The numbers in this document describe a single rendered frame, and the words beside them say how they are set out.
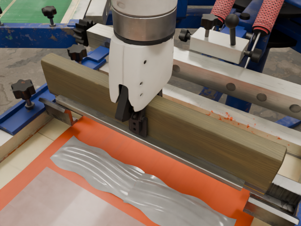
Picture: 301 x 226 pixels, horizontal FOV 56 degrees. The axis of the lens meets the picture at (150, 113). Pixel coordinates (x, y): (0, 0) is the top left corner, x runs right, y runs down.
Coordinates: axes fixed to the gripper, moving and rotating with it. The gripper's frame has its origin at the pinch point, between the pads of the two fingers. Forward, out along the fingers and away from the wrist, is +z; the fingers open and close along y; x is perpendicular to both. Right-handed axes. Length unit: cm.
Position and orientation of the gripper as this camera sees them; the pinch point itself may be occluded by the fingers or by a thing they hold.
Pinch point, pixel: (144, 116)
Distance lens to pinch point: 45.1
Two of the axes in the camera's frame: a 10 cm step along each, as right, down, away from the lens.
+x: 8.6, 3.7, -3.6
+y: -5.2, 5.9, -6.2
